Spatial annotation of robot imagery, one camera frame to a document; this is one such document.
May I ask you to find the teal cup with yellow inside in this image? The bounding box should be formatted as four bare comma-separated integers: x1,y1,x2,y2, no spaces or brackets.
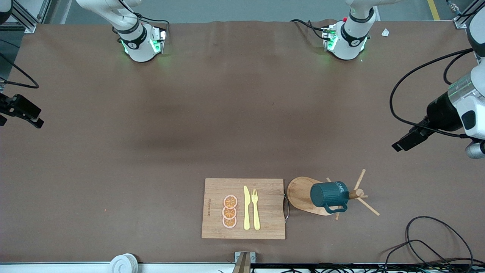
310,181,350,214

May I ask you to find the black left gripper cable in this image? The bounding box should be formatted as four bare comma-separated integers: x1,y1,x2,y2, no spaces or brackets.
390,48,475,139

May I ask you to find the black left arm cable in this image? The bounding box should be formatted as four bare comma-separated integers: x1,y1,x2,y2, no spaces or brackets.
443,50,475,85

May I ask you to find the metal bracket post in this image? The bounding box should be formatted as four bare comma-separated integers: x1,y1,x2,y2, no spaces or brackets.
234,251,256,273

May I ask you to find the black looped cable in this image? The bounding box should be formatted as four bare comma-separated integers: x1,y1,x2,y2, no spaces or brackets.
385,239,451,273
405,216,475,266

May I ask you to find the yellow plastic knife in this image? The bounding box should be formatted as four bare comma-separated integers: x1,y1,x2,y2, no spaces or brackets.
244,185,251,231

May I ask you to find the black left base cable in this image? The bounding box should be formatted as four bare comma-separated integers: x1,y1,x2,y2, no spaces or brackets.
290,19,326,40

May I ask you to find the aluminium frame profile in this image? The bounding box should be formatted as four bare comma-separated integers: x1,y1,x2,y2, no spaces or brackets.
11,0,57,34
453,0,479,29

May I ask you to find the brown table cover sheet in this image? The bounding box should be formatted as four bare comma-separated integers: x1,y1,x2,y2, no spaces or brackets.
0,20,485,264

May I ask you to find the wooden mug rack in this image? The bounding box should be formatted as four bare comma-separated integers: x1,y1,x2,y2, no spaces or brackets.
287,169,380,221

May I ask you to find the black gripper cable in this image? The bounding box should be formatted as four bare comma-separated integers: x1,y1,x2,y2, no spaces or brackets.
0,52,39,89
390,48,475,139

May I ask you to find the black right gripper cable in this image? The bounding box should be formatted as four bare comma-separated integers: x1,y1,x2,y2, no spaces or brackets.
0,52,39,89

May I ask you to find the black base cable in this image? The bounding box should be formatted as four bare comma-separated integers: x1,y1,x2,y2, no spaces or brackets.
290,19,326,40
135,13,170,29

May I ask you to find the bamboo cutting board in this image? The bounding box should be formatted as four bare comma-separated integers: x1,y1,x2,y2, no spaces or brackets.
201,178,290,240

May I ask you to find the black right base cable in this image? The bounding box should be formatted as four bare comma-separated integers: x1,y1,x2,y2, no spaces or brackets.
135,13,170,29

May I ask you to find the yellow plastic fork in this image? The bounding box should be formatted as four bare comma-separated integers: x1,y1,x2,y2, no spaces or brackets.
251,189,261,231

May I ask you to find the white tape roll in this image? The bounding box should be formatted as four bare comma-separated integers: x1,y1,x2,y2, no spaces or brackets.
110,253,138,273

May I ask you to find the black cable bundle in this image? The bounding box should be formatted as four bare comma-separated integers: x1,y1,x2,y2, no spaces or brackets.
250,264,485,273

